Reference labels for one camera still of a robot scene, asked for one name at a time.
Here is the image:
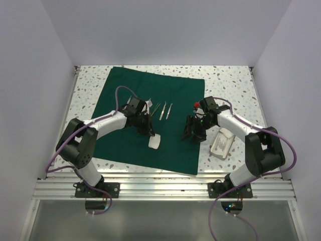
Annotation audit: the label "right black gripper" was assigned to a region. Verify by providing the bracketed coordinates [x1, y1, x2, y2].
[181, 114, 215, 145]

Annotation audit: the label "white gauze pad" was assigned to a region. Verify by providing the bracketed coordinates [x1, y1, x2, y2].
[224, 129, 235, 139]
[148, 134, 161, 150]
[219, 127, 231, 138]

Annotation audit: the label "curved steel tweezers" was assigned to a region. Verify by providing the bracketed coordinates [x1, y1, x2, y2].
[159, 102, 167, 121]

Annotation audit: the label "thin steel tweezers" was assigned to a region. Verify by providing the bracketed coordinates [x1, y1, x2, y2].
[151, 103, 160, 116]

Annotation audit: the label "short steel tweezers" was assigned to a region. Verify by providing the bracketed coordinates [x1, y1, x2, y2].
[166, 103, 173, 119]

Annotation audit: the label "white paper packet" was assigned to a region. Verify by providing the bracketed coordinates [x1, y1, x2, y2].
[210, 133, 233, 159]

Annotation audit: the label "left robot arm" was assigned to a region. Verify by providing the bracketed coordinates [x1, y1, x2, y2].
[56, 97, 161, 197]

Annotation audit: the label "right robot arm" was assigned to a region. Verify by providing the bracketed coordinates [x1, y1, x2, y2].
[181, 96, 285, 198]

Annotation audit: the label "green surgical cloth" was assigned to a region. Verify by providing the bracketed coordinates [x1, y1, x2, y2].
[92, 67, 205, 175]

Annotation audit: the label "metal instrument tray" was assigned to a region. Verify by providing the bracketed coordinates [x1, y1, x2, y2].
[210, 127, 235, 160]

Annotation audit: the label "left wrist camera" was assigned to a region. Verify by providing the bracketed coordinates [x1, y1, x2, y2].
[142, 101, 152, 114]

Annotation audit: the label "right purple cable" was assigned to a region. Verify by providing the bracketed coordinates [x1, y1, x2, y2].
[198, 96, 298, 241]

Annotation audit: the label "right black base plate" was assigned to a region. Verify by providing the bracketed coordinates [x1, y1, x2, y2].
[208, 179, 253, 215]

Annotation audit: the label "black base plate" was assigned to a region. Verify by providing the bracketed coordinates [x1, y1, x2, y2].
[75, 182, 120, 211]
[208, 179, 253, 215]

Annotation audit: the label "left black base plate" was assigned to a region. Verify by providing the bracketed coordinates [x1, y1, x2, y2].
[75, 182, 120, 211]

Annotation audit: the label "aluminium rail frame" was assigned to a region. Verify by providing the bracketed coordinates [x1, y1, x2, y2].
[21, 65, 308, 240]

